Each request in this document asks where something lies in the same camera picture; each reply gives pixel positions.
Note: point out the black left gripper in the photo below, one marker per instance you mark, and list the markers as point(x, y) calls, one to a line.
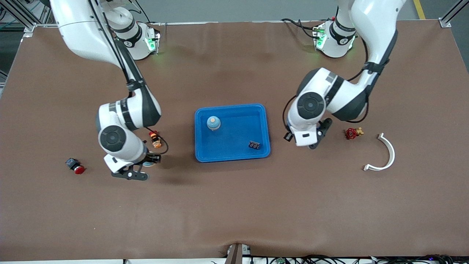
point(325, 126)

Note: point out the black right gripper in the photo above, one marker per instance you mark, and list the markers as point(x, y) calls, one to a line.
point(153, 158)

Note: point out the blue dome service bell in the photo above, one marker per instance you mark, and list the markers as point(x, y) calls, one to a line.
point(213, 123)
point(148, 164)

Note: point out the black rectangular capacitor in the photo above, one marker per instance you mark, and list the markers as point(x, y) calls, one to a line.
point(254, 145)

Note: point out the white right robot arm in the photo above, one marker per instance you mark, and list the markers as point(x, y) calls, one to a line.
point(84, 33)

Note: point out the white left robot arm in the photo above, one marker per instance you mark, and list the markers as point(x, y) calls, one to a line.
point(373, 29)

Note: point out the blue plastic tray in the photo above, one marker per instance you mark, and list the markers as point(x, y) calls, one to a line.
point(234, 146)

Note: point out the red mushroom push button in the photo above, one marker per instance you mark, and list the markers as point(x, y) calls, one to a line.
point(78, 169)

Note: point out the brown table cover sheet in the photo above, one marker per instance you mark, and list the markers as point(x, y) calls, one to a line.
point(234, 205)

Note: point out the orange black button switch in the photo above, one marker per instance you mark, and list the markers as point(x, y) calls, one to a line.
point(156, 143)

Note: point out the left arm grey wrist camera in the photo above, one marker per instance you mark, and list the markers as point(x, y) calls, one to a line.
point(321, 132)

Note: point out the white curved plastic bracket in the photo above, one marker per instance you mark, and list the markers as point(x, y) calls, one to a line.
point(392, 153)

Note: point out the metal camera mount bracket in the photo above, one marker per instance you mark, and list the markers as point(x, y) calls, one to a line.
point(236, 255)

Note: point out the aluminium frame profile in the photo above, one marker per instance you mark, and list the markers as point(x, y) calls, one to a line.
point(449, 18)
point(27, 18)

